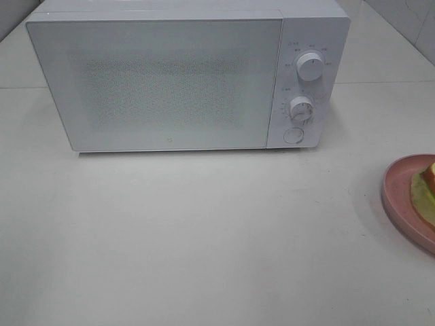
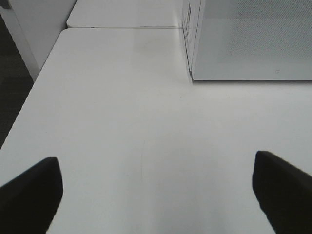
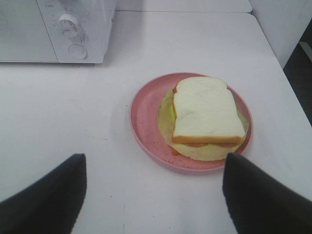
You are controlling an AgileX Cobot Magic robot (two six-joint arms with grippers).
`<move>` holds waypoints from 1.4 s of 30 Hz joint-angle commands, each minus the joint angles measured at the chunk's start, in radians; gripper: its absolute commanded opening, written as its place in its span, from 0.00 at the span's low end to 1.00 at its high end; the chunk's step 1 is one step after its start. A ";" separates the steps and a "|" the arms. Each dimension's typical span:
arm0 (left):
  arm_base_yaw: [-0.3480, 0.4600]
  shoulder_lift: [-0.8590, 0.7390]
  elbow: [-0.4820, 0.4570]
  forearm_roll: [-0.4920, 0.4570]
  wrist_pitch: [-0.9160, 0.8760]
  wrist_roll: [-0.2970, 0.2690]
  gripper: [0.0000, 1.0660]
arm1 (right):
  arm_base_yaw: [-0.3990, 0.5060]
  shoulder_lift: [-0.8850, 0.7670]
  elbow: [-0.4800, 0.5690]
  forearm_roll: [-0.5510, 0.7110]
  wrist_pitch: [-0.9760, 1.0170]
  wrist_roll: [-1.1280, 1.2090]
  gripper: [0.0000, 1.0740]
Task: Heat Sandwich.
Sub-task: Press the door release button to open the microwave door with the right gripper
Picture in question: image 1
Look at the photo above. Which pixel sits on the round white door-release button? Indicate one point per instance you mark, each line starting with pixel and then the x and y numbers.
pixel 293 135

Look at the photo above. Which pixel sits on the white microwave door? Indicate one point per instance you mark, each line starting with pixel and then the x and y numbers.
pixel 160 85

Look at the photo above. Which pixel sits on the pink round plate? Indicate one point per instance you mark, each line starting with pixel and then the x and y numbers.
pixel 397 203

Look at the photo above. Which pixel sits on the toast sandwich with lettuce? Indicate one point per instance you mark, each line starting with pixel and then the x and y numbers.
pixel 422 194

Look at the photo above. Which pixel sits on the lower white timer knob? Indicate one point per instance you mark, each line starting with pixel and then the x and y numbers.
pixel 301 108

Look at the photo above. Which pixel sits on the white microwave oven body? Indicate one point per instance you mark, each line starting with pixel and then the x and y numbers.
pixel 307 26

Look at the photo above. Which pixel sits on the upper white power knob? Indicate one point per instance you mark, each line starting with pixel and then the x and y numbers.
pixel 310 66

